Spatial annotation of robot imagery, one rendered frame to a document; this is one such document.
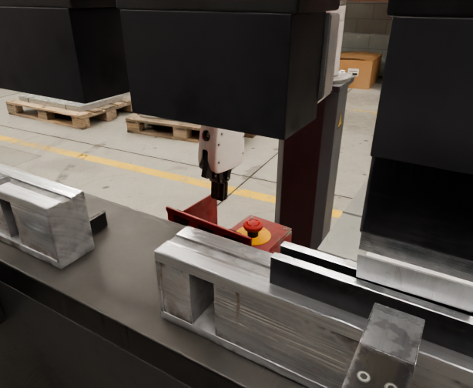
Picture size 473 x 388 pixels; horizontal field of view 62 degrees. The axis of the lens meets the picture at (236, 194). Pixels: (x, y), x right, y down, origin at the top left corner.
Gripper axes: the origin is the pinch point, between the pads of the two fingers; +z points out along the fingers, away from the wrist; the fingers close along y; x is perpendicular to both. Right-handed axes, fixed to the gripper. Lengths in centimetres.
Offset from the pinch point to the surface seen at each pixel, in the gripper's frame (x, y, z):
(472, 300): -47, -33, -14
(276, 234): -13.4, 1.5, 6.4
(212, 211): 4.5, 3.6, 7.7
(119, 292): -11.0, -35.2, 0.0
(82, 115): 298, 173, 56
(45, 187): 4.9, -34.2, -9.6
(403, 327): -43, -37, -13
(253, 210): 70, 131, 74
